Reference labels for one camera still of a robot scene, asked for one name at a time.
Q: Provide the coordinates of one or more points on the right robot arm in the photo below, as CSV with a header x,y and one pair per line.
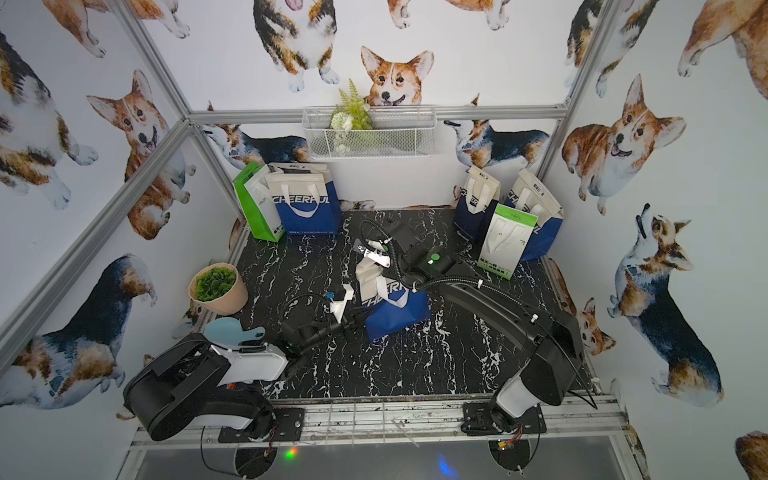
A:
x,y
550,340

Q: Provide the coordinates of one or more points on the white wire basket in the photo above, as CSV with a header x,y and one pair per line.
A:
x,y
402,132

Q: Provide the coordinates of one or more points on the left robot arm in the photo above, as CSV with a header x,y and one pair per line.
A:
x,y
199,383

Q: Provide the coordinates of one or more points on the light blue cutting board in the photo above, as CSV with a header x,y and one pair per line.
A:
x,y
228,332

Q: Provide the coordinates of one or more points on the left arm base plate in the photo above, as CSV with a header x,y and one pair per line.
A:
x,y
281,424

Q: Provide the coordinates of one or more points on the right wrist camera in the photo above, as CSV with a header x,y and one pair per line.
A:
x,y
370,252

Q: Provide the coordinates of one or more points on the aluminium front rail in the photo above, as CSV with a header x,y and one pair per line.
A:
x,y
391,420

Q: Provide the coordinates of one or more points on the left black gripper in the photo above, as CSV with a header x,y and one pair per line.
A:
x,y
335,324

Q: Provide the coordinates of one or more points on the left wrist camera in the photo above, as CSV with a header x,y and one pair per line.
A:
x,y
338,298

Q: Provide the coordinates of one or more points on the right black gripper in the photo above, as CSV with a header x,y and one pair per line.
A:
x,y
390,246

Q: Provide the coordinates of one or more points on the fern and white flower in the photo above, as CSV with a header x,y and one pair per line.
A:
x,y
350,122

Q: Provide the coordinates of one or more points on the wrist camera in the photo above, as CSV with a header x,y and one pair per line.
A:
x,y
370,252
338,298

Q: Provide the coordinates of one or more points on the potted green plant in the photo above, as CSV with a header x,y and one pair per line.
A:
x,y
220,289

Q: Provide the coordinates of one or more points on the green white bag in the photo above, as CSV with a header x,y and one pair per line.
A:
x,y
256,203
505,241

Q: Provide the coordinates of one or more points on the blue white bag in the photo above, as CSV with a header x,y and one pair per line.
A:
x,y
305,198

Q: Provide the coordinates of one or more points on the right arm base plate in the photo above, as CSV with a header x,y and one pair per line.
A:
x,y
487,418

